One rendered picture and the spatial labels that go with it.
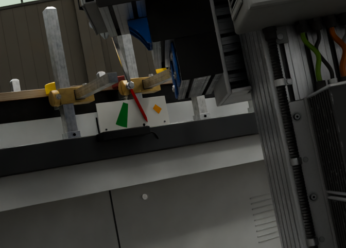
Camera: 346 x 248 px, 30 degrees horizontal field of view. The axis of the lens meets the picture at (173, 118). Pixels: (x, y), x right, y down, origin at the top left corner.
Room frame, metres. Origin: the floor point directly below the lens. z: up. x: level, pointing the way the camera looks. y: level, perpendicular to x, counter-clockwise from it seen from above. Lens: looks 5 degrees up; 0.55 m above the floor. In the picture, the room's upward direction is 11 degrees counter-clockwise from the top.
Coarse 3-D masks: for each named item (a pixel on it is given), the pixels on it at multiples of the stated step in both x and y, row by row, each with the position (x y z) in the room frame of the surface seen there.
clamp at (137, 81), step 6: (132, 78) 2.13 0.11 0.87; (138, 78) 2.14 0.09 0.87; (144, 78) 2.15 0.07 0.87; (120, 84) 2.13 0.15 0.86; (138, 84) 2.14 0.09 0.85; (120, 90) 2.14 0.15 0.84; (126, 90) 2.11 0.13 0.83; (138, 90) 2.13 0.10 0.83; (144, 90) 2.15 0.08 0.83; (150, 90) 2.16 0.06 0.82; (156, 90) 2.17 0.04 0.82
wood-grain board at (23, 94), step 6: (162, 84) 2.44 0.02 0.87; (30, 90) 2.16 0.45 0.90; (36, 90) 2.17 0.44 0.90; (42, 90) 2.18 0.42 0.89; (102, 90) 2.30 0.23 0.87; (108, 90) 2.32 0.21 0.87; (0, 96) 2.10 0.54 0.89; (6, 96) 2.11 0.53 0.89; (12, 96) 2.12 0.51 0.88; (18, 96) 2.13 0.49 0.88; (24, 96) 2.14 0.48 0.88; (30, 96) 2.15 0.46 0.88; (36, 96) 2.17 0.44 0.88; (42, 96) 2.18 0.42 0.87
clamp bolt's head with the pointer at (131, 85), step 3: (126, 84) 2.11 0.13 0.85; (129, 84) 2.10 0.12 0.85; (132, 84) 2.10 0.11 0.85; (126, 87) 2.11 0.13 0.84; (132, 90) 2.12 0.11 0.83; (132, 93) 2.12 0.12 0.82; (135, 96) 2.12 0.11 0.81; (135, 99) 2.12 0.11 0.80; (138, 102) 2.12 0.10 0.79; (138, 105) 2.12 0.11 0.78; (141, 108) 2.13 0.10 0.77; (141, 111) 2.13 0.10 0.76; (144, 114) 2.13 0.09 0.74; (144, 117) 2.13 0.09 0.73; (147, 120) 2.14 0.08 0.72
